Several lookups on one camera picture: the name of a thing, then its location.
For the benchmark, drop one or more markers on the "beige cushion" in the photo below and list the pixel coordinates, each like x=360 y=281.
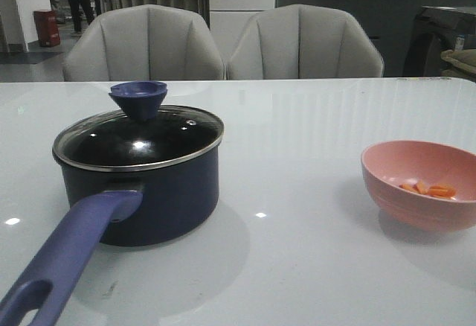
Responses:
x=460 y=64

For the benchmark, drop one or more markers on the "right grey upholstered chair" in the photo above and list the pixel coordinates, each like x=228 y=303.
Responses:
x=302 y=41

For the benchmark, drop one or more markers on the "grey upholstered chair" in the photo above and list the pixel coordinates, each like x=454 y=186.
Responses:
x=302 y=41
x=146 y=42

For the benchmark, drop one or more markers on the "pink bowl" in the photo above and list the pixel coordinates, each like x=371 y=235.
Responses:
x=388 y=164

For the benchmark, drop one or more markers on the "left grey upholstered chair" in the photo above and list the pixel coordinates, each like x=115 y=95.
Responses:
x=146 y=42

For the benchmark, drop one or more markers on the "glass lid purple knob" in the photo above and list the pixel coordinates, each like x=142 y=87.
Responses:
x=142 y=134

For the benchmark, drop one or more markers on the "red bin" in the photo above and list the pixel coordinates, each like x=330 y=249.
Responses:
x=46 y=28

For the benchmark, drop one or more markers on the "grey counter with white top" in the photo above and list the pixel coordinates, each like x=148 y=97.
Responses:
x=388 y=23

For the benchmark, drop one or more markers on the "orange ham pieces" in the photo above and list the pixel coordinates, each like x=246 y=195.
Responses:
x=436 y=191

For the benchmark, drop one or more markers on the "dark blue saucepan purple handle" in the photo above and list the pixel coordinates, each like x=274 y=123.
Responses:
x=116 y=208

